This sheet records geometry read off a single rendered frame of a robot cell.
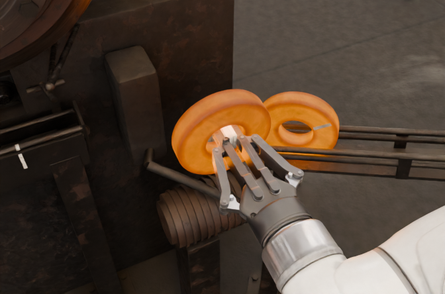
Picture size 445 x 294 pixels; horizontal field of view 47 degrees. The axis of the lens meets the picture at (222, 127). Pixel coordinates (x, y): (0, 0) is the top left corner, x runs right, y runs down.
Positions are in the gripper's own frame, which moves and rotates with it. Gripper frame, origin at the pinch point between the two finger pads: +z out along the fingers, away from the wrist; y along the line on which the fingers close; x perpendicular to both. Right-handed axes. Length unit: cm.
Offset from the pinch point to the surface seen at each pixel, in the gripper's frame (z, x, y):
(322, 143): 0.8, -15.2, 21.3
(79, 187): 19.9, -29.4, -22.3
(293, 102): 5.3, -6.4, 16.4
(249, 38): 114, -90, 69
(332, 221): 16, -85, 49
